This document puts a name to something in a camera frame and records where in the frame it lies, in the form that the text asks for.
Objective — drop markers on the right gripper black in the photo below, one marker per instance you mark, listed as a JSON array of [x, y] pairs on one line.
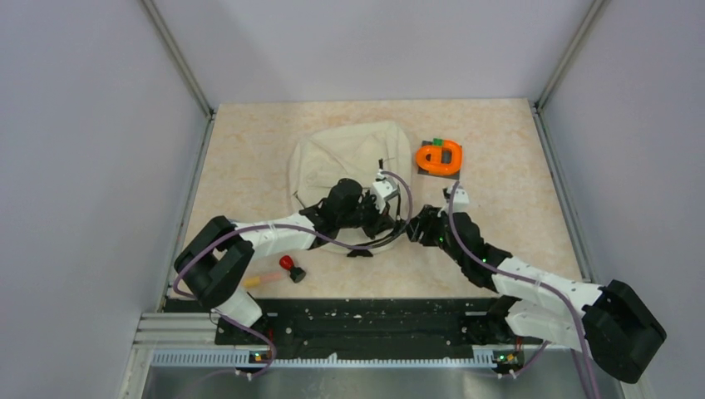
[[425, 221]]

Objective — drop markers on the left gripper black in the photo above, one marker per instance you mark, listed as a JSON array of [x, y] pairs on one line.
[[382, 222]]

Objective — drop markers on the beige canvas student bag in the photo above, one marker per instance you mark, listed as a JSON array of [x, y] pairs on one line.
[[356, 152]]

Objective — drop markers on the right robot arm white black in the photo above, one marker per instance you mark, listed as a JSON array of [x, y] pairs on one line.
[[609, 324]]

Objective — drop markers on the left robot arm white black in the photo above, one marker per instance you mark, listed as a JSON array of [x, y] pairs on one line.
[[211, 266]]

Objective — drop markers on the orange tape dispenser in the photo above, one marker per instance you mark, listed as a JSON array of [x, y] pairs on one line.
[[439, 158]]

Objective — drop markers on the red black stamp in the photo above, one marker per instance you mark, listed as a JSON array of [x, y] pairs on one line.
[[295, 273]]

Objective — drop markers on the yellow pink highlighter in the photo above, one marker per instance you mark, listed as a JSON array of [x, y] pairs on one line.
[[262, 279]]

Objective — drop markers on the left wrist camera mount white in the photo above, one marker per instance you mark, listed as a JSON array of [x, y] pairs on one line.
[[383, 190]]

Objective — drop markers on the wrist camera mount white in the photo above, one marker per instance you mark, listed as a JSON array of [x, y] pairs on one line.
[[383, 190], [456, 197]]

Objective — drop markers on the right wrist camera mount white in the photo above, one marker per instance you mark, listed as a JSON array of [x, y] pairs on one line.
[[456, 197]]

